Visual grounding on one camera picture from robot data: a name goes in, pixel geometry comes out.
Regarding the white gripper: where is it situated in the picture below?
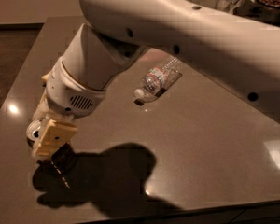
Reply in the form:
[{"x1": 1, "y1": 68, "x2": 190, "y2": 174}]
[{"x1": 32, "y1": 57, "x2": 105, "y2": 159}]

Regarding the orange soda can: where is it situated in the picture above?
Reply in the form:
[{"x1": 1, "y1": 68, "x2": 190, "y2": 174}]
[{"x1": 26, "y1": 118, "x2": 78, "y2": 175}]

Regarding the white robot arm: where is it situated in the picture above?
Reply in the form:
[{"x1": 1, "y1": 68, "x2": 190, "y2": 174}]
[{"x1": 27, "y1": 0, "x2": 280, "y2": 160}]

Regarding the yellow sponge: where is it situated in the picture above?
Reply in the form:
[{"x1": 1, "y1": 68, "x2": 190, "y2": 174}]
[{"x1": 41, "y1": 73, "x2": 49, "y2": 83}]

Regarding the clear plastic water bottle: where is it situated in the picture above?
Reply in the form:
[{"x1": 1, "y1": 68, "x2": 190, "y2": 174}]
[{"x1": 133, "y1": 56, "x2": 183, "y2": 103}]

